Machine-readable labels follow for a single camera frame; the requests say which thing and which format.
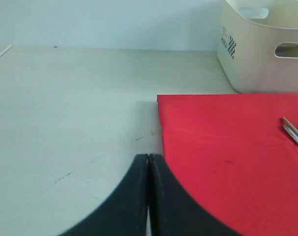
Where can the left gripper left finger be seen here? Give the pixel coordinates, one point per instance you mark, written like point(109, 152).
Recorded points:
point(124, 212)

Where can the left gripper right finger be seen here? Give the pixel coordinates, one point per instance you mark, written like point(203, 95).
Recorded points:
point(172, 211)

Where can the red table cloth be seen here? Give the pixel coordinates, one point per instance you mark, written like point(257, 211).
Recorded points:
point(232, 155)

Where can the wooden chopstick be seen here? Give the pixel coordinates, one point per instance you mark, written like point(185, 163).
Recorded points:
point(295, 130)

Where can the metal table knife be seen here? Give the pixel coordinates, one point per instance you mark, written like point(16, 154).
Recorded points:
point(293, 135)

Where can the cream plastic storage bin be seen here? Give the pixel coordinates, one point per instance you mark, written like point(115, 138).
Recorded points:
point(258, 47)

